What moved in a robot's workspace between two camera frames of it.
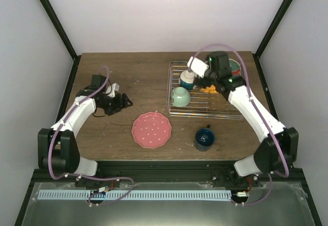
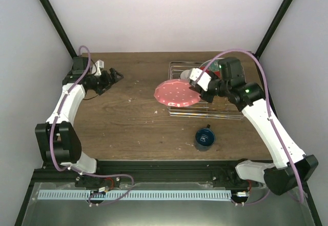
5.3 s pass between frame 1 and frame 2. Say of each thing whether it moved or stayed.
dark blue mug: stayed
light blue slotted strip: stayed
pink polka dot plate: moved
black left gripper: moved
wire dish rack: stayed
